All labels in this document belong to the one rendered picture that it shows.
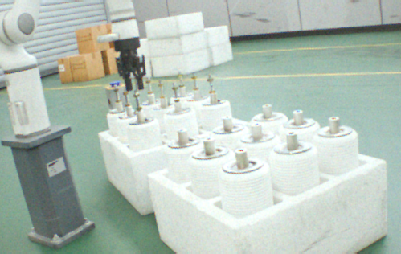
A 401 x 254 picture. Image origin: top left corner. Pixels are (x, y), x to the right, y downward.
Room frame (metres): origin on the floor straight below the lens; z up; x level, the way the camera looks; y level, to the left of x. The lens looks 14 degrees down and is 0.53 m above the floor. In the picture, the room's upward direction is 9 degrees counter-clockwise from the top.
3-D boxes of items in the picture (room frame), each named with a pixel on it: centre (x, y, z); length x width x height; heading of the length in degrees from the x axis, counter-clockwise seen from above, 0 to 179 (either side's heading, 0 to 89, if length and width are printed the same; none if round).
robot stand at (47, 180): (1.13, 0.43, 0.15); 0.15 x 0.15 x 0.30; 52
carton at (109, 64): (5.41, 0.95, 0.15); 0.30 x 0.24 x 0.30; 53
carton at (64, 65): (5.39, 1.38, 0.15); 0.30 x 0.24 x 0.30; 141
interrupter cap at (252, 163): (0.77, -0.07, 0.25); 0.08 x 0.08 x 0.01
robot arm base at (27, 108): (1.13, 0.43, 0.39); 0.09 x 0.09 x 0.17; 52
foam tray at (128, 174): (1.43, 0.10, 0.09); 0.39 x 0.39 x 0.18; 23
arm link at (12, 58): (1.13, 0.43, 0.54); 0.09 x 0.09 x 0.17; 60
